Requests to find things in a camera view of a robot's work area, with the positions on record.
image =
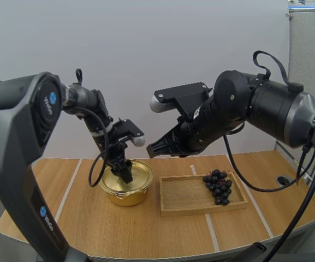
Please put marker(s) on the grey partition panel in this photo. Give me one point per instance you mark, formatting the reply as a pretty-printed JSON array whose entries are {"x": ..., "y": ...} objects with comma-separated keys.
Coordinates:
[{"x": 310, "y": 54}]

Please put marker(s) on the gold lid with black knob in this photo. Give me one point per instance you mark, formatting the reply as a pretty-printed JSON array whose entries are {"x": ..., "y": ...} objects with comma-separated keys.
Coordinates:
[{"x": 142, "y": 174}]

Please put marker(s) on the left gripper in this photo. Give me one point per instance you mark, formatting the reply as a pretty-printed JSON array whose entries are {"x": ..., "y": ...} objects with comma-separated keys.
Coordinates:
[{"x": 117, "y": 152}]

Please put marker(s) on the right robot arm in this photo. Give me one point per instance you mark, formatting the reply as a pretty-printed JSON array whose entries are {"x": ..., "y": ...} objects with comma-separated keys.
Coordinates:
[{"x": 272, "y": 109}]

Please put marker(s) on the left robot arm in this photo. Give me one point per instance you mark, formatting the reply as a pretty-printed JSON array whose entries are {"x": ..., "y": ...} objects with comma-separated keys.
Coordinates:
[{"x": 15, "y": 142}]

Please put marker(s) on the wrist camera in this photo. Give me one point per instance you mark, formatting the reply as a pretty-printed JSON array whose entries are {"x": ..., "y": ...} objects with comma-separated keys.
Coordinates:
[
  {"x": 183, "y": 95},
  {"x": 130, "y": 130}
]

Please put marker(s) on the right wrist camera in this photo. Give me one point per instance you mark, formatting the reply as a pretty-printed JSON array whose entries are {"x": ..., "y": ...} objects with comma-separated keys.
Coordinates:
[{"x": 183, "y": 95}]

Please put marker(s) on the white backdrop board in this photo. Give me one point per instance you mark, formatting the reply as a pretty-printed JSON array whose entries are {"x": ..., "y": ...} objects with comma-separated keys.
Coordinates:
[{"x": 146, "y": 41}]

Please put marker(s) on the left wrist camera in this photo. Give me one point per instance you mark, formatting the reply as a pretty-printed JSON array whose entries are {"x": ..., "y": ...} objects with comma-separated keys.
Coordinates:
[{"x": 130, "y": 130}]

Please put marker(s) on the bunch of dark toy grapes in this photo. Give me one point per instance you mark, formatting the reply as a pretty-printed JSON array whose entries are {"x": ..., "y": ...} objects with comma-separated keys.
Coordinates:
[{"x": 219, "y": 188}]

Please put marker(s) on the shallow wooden tray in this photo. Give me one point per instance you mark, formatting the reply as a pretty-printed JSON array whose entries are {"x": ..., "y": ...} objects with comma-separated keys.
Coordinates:
[{"x": 184, "y": 196}]

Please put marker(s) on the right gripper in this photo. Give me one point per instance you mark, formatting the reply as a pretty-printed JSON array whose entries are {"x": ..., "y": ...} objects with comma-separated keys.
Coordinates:
[{"x": 186, "y": 142}]

